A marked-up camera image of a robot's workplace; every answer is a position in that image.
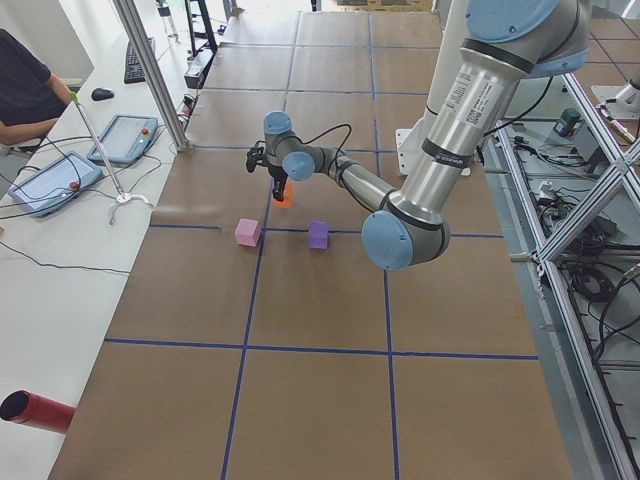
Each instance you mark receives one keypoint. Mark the seated person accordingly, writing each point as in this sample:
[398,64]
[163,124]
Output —
[32,96]

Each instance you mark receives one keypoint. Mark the blue teach pendant far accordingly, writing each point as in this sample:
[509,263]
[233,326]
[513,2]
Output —
[126,137]

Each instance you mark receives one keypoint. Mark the orange foam block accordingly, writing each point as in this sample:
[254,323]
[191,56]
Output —
[288,197]

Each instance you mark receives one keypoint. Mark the black computer mouse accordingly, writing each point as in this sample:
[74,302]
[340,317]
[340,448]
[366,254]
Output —
[100,94]

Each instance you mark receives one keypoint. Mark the blue teach pendant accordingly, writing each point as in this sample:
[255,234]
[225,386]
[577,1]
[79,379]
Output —
[126,137]
[56,184]

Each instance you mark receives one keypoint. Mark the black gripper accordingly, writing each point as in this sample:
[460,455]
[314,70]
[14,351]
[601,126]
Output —
[276,174]

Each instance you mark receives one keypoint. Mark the thin stand with green tip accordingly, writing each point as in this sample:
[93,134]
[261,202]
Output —
[122,197]

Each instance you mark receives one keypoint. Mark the pink foam block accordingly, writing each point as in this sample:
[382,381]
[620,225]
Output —
[248,232]

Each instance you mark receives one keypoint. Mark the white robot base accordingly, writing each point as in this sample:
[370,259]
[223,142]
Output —
[409,141]

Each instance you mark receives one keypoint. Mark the blue teach pendant near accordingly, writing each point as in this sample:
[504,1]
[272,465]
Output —
[56,184]

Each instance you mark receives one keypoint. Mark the aluminium frame rail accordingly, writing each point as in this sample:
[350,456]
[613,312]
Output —
[567,156]

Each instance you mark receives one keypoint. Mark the black keyboard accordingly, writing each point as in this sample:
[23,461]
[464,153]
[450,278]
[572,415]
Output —
[133,69]

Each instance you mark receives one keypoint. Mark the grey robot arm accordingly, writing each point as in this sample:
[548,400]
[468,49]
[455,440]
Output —
[499,43]

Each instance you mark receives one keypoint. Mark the red cylinder tube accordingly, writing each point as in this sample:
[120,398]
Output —
[26,408]

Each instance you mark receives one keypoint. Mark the aluminium frame post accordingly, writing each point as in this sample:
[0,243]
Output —
[136,33]

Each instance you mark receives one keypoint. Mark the purple foam block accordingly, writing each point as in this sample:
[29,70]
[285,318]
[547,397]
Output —
[318,235]

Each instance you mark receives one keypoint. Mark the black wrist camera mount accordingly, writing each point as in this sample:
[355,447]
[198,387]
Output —
[256,156]

